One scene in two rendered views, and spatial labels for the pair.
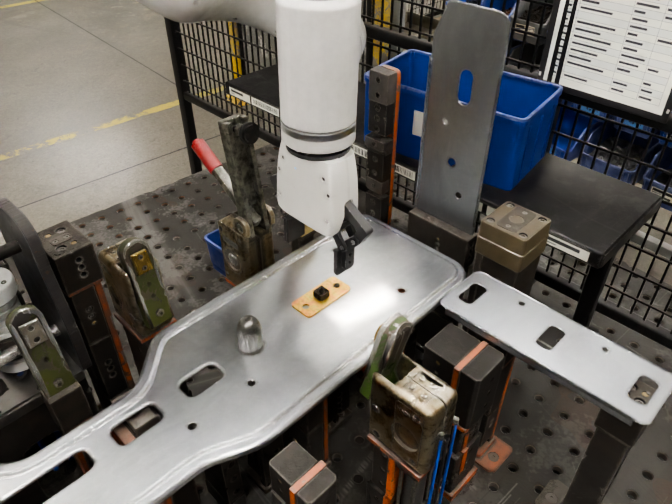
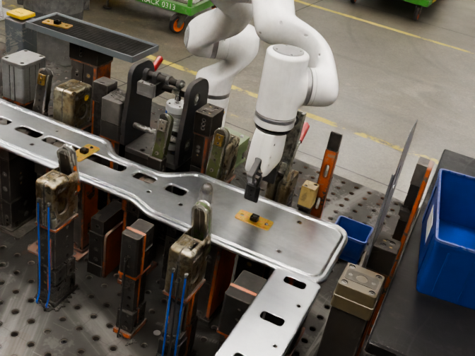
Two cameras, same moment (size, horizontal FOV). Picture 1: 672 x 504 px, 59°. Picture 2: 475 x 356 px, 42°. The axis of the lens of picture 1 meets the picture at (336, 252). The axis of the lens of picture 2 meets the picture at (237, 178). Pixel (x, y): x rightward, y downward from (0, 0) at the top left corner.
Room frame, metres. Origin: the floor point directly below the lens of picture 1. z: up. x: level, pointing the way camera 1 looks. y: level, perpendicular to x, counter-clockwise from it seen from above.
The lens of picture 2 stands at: (0.08, -1.00, 1.78)
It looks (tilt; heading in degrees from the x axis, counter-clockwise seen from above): 31 degrees down; 65
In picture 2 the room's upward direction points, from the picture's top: 10 degrees clockwise
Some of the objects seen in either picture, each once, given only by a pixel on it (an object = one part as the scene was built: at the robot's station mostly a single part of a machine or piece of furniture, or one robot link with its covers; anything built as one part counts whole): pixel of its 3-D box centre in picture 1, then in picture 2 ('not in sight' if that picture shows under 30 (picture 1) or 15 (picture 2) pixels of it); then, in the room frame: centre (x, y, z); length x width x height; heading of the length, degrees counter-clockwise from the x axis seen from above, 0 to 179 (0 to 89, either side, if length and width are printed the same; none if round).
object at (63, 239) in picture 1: (101, 352); (200, 179); (0.58, 0.34, 0.91); 0.07 x 0.05 x 0.42; 45
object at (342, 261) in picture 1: (351, 253); (251, 189); (0.56, -0.02, 1.11); 0.03 x 0.03 x 0.07; 45
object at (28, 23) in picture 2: not in sight; (92, 36); (0.34, 0.75, 1.16); 0.37 x 0.14 x 0.02; 135
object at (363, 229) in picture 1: (345, 215); (257, 167); (0.57, -0.01, 1.16); 0.08 x 0.01 x 0.06; 45
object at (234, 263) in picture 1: (254, 304); (271, 229); (0.72, 0.14, 0.88); 0.07 x 0.06 x 0.35; 45
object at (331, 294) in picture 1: (321, 294); (254, 218); (0.61, 0.02, 1.01); 0.08 x 0.04 x 0.01; 136
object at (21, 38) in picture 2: not in sight; (22, 85); (0.16, 0.93, 0.92); 0.08 x 0.08 x 0.44; 45
